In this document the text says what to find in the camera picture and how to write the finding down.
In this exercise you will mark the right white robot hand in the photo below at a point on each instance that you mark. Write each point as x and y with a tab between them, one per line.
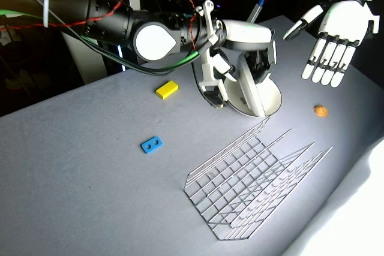
249	34

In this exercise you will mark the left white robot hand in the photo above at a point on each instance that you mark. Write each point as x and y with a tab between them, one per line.
342	22

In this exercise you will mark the small orange toy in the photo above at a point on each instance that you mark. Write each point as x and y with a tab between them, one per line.
321	111

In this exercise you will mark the yellow rectangular block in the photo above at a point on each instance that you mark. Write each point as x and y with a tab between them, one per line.
166	89

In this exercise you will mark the blue block with two holes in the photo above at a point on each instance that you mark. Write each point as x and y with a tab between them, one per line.
151	144

